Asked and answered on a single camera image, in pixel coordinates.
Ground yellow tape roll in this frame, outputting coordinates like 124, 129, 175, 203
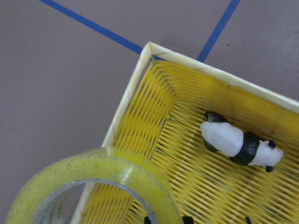
6, 147, 183, 224

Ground yellow woven plastic basket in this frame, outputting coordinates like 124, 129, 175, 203
70, 41, 299, 224

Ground black and white panda figurine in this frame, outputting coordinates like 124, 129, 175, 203
200, 111, 284, 172

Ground small silver can black lid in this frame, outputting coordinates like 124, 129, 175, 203
143, 216, 194, 224

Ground small black debris piece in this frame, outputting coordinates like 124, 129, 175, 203
245, 217, 252, 224

